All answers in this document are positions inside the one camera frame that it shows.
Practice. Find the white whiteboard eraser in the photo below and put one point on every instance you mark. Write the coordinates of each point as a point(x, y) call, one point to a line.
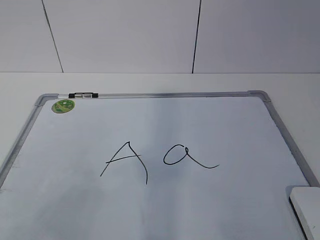
point(305, 202)

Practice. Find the white aluminium-framed whiteboard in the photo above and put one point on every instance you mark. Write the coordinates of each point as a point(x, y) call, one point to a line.
point(161, 166)

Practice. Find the round green magnet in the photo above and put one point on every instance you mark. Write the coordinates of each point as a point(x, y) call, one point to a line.
point(63, 106)

